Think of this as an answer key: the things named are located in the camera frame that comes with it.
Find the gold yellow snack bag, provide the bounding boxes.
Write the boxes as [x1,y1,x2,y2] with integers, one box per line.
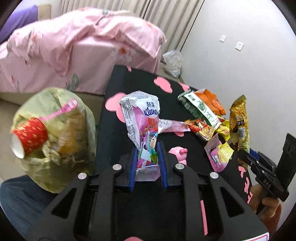
[229,94,251,172]

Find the pink caterpillar toy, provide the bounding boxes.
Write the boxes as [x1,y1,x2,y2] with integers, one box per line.
[169,147,188,165]

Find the orange plastic bag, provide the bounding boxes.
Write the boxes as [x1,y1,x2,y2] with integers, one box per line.
[195,89,226,116]

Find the red paper cup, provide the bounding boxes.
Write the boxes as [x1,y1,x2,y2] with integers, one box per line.
[10,118,48,159]

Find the pink Kleenex tissue pack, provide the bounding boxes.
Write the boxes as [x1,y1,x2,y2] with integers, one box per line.
[119,91,160,182]

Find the pink long snack wrapper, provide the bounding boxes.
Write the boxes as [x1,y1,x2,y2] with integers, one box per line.
[158,119,191,133]

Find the yellow bag lined trash bin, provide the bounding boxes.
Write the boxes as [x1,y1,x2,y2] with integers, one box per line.
[11,87,96,193]

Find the person's right hand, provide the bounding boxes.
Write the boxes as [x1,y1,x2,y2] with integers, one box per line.
[248,184,282,235]

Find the yellow pink snack packet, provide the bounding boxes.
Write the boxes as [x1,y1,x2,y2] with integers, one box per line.
[204,134,234,172]

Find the yellow crumpled wrapper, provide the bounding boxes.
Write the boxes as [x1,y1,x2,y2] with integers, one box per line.
[215,118,230,141]

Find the red gold snack packet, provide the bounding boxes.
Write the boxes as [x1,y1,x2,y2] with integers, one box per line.
[185,119,215,141]

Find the person's blue jeans leg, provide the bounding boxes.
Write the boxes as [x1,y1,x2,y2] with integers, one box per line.
[1,175,57,237]

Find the black tablecloth pink shapes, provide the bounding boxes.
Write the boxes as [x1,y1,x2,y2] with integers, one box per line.
[93,64,255,241]

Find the green white snack packet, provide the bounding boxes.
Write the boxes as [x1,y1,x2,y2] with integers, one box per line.
[178,89,221,130]

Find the clear plastic bag on floor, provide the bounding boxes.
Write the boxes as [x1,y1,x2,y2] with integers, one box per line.
[163,50,184,79]

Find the striped grey curtain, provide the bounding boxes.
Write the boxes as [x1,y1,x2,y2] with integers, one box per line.
[52,0,205,56]

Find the pink floral bed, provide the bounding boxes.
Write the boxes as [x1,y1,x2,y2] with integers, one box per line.
[1,36,161,95]

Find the beige headboard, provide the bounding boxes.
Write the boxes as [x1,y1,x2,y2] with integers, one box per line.
[37,4,52,21]

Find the purple pillow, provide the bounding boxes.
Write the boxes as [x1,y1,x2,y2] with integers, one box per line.
[0,5,38,44]

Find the right wall socket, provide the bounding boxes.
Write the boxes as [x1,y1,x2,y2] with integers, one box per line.
[235,41,244,51]

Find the left wall switch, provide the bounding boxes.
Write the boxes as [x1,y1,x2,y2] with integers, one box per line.
[219,35,227,43]

